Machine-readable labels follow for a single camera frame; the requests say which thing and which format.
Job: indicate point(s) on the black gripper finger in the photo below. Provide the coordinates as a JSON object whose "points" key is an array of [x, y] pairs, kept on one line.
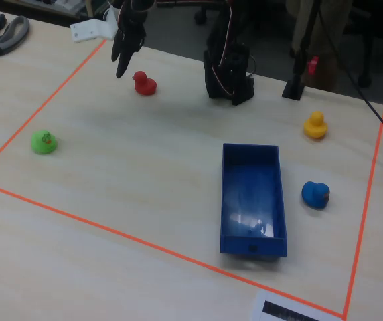
{"points": [[126, 60], [116, 47]]}

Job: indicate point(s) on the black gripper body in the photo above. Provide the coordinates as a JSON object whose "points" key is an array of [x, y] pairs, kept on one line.
{"points": [[126, 43]]}

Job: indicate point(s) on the red rubber duck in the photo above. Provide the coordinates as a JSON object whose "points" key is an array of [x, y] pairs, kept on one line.
{"points": [[144, 85]]}

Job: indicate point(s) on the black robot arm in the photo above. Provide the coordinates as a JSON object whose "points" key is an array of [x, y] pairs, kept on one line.
{"points": [[228, 77]]}

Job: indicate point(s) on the green rubber duck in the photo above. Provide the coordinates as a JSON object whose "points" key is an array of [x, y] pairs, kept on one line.
{"points": [[44, 143]]}

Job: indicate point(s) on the blue rectangular plastic box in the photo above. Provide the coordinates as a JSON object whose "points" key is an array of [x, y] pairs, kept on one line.
{"points": [[251, 187]]}

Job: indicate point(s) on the yellow rubber duck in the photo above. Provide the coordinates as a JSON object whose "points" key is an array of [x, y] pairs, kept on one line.
{"points": [[315, 128]]}

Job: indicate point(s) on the blue rubber duck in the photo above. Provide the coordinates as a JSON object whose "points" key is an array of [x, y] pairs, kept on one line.
{"points": [[313, 195]]}

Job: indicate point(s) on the orange tape strip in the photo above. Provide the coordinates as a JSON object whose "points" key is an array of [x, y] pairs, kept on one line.
{"points": [[144, 242], [367, 200], [44, 105]]}

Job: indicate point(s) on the red clamp knob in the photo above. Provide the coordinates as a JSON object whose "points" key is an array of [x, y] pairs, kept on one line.
{"points": [[313, 65]]}

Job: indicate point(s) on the beige trouser legs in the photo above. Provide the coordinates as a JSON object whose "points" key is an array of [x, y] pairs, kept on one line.
{"points": [[328, 33]]}

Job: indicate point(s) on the black office chair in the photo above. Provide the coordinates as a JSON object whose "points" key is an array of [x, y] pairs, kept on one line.
{"points": [[365, 80]]}

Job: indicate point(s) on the white paper with black bar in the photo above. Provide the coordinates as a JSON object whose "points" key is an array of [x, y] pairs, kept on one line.
{"points": [[278, 307]]}

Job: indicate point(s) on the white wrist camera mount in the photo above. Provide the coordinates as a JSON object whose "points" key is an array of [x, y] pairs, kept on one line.
{"points": [[91, 30]]}

